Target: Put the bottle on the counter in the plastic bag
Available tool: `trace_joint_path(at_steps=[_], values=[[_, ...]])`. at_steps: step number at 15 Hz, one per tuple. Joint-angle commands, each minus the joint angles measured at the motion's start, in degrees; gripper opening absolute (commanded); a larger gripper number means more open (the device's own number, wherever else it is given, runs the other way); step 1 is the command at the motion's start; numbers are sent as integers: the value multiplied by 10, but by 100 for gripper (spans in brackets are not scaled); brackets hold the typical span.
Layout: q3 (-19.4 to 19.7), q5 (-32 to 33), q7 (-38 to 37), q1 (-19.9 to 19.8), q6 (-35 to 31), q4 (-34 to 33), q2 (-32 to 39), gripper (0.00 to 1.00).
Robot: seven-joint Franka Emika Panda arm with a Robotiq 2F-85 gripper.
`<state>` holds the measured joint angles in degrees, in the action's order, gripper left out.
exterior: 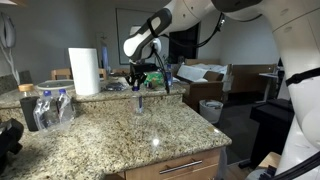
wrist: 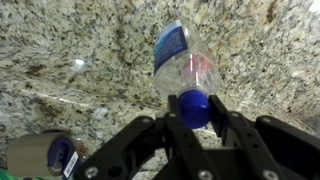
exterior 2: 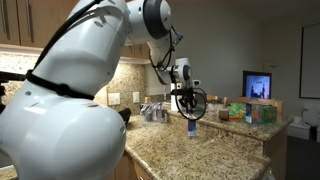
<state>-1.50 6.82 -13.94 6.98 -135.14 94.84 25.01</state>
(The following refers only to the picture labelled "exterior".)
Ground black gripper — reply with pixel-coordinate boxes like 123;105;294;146
125;62;158;89

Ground clear bottle blue red label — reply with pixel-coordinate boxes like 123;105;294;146
132;85;145;116

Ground water bottle blue label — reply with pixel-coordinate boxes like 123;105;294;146
165;63;174;88

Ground clear bottle blue cap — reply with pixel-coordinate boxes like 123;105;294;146
56;88;76;124
37;90;58;130

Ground green snack box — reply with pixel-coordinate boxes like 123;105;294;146
143;72;165;89

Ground crumpled plastic wrapper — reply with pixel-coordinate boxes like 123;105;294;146
102;81;128;93

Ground wooden chair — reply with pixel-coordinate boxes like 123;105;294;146
98;68;108;81
50;67;73;81

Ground blue upright item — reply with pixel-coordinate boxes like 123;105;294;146
100;44;110;75

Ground white paper towel roll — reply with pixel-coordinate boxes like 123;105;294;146
67;47;102;97

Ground white crumpled sheet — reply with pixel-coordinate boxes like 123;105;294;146
177;63;234;93

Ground dark window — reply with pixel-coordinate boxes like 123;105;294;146
168;21;202;65

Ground white trash bin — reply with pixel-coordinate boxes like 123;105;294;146
198;98;224;125

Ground round grey plate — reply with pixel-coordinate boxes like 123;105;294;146
35;79;75;92

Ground clear plastic water bottles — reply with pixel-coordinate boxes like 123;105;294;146
32;89;77;132

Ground wooden drawer front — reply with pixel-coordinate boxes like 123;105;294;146
124;147;223;180

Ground black canister wooden lid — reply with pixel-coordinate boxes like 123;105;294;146
17;83;41;132

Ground brown wooden cabinet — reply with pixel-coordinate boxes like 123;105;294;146
229;63;278;95

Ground small white table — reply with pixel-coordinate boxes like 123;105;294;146
257;71;280;104

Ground black bulky device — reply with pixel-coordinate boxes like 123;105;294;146
0;117;25;175

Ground black side table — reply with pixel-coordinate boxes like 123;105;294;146
249;97;296;168

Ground light wooden board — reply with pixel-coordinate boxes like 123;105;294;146
257;151;283;170

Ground grey wall whiteboard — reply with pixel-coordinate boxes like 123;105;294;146
115;7;158;66

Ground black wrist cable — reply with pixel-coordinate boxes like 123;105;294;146
151;12;226;95

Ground metal drawer handle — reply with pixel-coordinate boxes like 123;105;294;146
158;159;204;175

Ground white phone cord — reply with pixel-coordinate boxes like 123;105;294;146
0;43;22;85

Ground white wall phone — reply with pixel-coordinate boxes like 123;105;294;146
0;12;18;50

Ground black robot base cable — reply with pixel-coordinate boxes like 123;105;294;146
271;150;320;180

